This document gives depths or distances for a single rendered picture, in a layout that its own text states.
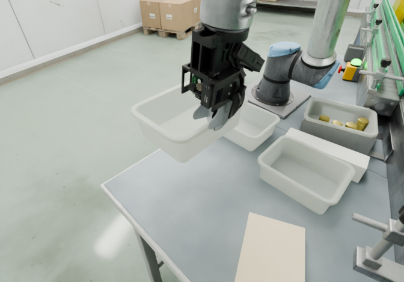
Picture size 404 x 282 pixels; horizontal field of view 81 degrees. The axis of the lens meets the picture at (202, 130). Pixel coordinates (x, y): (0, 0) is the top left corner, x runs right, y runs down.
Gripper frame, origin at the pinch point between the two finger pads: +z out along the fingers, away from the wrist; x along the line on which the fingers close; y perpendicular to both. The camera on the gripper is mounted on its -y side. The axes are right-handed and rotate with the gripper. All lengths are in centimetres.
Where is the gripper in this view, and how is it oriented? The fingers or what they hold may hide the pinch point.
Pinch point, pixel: (216, 122)
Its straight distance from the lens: 49.3
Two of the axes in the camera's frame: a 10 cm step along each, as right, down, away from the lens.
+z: -0.9, 7.4, 6.7
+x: 7.4, 5.0, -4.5
